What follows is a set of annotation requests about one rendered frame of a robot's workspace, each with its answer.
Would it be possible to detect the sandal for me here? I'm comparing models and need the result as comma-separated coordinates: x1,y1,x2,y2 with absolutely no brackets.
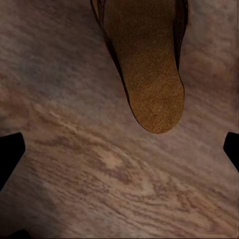
90,0,192,134

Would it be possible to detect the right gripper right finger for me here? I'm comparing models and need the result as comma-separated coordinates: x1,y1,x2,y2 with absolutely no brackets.
224,132,239,172

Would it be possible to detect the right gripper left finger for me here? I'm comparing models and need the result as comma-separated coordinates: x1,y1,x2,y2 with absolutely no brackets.
0,133,25,191

